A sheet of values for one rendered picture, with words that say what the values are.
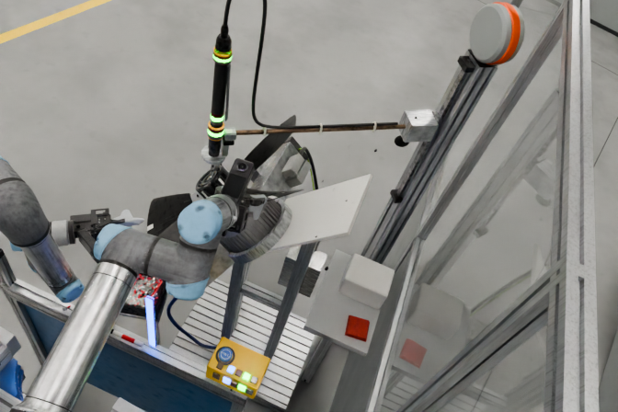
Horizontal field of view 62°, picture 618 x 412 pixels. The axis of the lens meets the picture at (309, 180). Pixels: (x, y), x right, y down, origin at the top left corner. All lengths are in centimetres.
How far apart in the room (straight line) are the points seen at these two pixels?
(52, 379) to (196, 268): 29
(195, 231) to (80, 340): 26
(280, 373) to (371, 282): 91
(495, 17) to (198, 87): 280
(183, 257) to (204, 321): 174
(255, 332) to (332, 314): 84
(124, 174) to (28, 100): 89
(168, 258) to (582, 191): 71
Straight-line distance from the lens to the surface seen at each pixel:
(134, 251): 103
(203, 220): 95
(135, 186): 329
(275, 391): 265
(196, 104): 380
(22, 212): 137
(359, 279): 192
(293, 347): 272
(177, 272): 101
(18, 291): 200
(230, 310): 244
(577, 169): 91
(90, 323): 98
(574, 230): 82
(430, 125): 161
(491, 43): 146
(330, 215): 164
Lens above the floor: 256
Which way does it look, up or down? 48 degrees down
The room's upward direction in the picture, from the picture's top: 17 degrees clockwise
